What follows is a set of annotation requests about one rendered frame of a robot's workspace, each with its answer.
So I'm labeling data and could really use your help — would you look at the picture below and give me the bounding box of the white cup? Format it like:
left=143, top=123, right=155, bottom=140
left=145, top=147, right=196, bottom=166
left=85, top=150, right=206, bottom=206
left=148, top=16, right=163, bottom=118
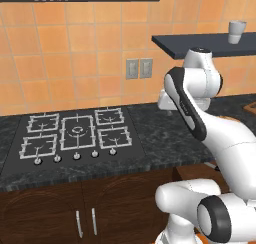
left=227, top=20, right=248, bottom=45

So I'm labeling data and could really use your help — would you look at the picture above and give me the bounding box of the black gas hob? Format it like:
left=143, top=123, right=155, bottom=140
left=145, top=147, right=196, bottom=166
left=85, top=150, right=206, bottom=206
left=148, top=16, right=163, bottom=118
left=0, top=105, right=148, bottom=186

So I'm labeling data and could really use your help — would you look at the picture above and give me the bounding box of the grey wall outlet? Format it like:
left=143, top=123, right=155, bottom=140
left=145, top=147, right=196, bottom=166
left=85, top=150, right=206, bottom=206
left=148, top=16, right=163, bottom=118
left=125, top=58, right=140, bottom=81
left=139, top=57, right=154, bottom=80

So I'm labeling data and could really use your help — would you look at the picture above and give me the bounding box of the silver knife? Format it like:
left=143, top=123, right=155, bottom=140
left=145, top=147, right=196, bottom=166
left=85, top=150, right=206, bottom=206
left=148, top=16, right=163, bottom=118
left=203, top=160, right=220, bottom=172

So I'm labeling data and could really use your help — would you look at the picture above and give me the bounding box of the wooden cutting board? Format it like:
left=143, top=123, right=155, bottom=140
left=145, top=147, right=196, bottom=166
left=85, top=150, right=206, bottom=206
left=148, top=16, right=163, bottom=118
left=244, top=100, right=256, bottom=115

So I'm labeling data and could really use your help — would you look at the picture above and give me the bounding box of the silver cupboard handle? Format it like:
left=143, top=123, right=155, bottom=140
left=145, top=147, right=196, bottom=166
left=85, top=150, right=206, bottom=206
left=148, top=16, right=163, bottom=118
left=75, top=210, right=84, bottom=239
left=90, top=207, right=99, bottom=237

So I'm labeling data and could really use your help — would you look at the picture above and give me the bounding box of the dark wooden cupboard door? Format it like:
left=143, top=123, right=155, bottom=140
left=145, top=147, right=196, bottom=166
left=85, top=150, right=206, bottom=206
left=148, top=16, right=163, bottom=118
left=0, top=181, right=85, bottom=244
left=81, top=169, right=175, bottom=244

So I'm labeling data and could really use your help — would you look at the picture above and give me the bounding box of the brown wooden drawer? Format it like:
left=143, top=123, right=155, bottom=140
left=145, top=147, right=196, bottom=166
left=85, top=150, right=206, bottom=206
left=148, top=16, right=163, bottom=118
left=175, top=161, right=231, bottom=194

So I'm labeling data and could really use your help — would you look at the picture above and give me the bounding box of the dark blue wall shelf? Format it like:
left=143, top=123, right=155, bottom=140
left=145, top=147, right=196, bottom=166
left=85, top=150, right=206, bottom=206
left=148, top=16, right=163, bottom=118
left=151, top=31, right=256, bottom=60

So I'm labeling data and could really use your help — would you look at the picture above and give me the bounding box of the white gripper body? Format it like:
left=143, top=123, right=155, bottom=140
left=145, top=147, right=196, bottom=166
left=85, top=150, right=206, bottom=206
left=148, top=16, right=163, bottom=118
left=157, top=89, right=178, bottom=112

